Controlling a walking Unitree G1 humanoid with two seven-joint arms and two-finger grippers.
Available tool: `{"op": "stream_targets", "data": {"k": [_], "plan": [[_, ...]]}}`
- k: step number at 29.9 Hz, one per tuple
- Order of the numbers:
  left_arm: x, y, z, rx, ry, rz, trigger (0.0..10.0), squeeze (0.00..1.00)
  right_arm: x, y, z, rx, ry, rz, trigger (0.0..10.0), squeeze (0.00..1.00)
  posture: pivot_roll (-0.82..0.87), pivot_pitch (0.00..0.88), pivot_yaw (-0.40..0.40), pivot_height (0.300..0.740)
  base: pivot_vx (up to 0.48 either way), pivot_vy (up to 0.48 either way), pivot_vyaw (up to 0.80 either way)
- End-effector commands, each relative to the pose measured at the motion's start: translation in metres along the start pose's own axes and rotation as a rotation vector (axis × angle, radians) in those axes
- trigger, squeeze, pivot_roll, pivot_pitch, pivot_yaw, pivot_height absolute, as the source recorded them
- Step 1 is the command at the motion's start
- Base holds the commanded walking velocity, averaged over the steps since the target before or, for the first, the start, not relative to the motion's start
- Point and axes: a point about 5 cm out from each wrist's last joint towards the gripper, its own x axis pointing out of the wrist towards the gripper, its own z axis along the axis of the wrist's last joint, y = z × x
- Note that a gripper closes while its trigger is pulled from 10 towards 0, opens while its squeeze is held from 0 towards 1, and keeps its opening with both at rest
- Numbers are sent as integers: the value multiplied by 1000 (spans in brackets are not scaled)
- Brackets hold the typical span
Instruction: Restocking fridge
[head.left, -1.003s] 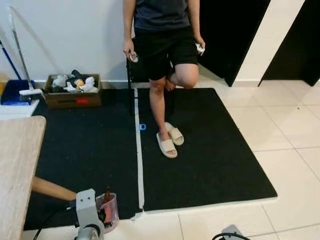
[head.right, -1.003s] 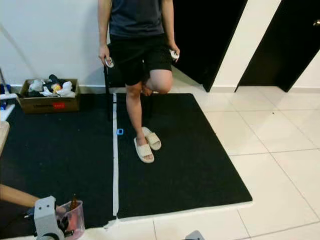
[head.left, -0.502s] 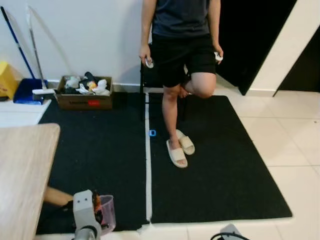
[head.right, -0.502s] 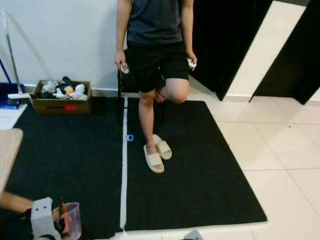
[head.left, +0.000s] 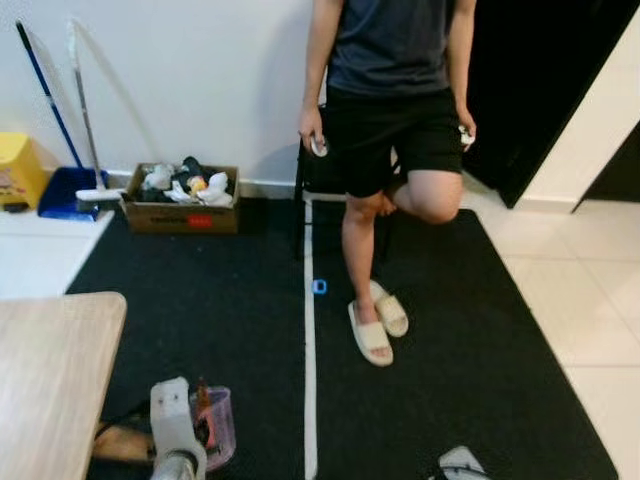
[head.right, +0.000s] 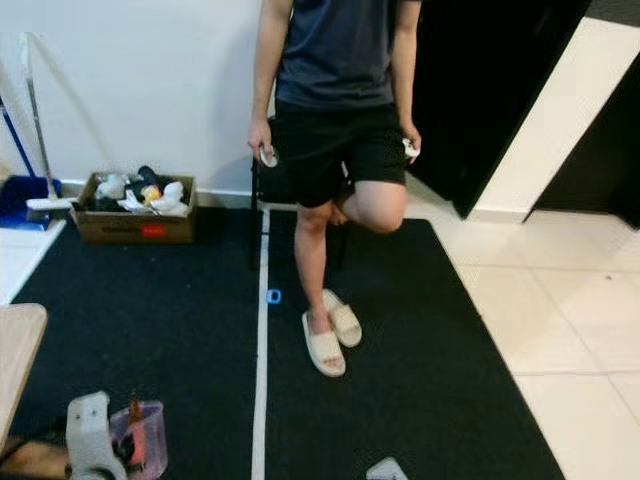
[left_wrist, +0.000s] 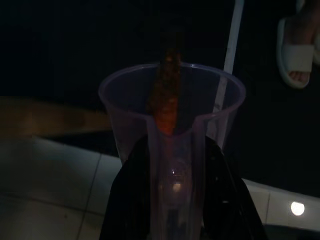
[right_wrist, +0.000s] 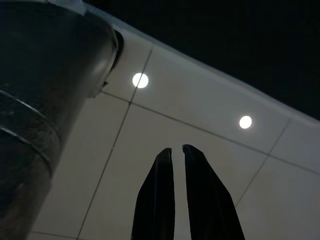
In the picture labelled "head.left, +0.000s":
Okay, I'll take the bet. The purple plastic measuring jug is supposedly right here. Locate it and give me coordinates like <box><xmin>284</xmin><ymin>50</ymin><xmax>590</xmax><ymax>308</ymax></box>
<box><xmin>190</xmin><ymin>385</ymin><xmax>237</xmax><ymax>471</ymax></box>

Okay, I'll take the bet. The black door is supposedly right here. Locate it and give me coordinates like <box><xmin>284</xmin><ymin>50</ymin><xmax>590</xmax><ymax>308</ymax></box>
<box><xmin>465</xmin><ymin>0</ymin><xmax>640</xmax><ymax>211</ymax></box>

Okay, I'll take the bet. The large black floor mat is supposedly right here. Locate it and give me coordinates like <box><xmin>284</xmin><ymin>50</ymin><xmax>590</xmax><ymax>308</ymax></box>
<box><xmin>65</xmin><ymin>195</ymin><xmax>313</xmax><ymax>480</ymax></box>
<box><xmin>312</xmin><ymin>200</ymin><xmax>621</xmax><ymax>480</ymax></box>

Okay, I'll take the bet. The beige slipper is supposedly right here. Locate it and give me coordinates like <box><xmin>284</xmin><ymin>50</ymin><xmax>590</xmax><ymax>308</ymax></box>
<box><xmin>368</xmin><ymin>280</ymin><xmax>410</xmax><ymax>338</ymax></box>
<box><xmin>348</xmin><ymin>300</ymin><xmax>395</xmax><ymax>368</ymax></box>

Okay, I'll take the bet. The person in black shorts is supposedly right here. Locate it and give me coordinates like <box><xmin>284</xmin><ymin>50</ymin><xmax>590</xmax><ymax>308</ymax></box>
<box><xmin>298</xmin><ymin>0</ymin><xmax>479</xmax><ymax>346</ymax></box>

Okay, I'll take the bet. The black stool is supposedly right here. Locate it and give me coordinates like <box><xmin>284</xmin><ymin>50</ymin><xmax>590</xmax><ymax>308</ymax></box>
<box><xmin>293</xmin><ymin>140</ymin><xmax>401</xmax><ymax>263</ymax></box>

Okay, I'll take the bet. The white floor tape strip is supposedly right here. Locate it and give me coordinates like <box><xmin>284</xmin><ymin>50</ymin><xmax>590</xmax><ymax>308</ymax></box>
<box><xmin>303</xmin><ymin>195</ymin><xmax>319</xmax><ymax>480</ymax></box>

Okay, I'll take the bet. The reddish brown food item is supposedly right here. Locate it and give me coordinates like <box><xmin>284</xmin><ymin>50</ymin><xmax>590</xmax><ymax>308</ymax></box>
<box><xmin>197</xmin><ymin>380</ymin><xmax>216</xmax><ymax>446</ymax></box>

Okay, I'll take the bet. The cardboard box with red label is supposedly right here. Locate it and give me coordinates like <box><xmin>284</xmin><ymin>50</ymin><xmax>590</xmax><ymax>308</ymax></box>
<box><xmin>122</xmin><ymin>163</ymin><xmax>241</xmax><ymax>235</ymax></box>

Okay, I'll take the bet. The yellow cartoon print bin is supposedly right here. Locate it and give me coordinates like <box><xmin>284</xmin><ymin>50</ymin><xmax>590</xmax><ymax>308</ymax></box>
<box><xmin>0</xmin><ymin>132</ymin><xmax>51</xmax><ymax>213</ymax></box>

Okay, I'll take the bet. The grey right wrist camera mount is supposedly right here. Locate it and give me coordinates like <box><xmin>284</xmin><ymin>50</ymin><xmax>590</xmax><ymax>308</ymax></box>
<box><xmin>437</xmin><ymin>445</ymin><xmax>491</xmax><ymax>480</ymax></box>

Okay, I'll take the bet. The silver handled mop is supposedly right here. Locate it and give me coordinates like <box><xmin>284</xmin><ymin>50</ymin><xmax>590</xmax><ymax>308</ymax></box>
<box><xmin>65</xmin><ymin>18</ymin><xmax>128</xmax><ymax>204</ymax></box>

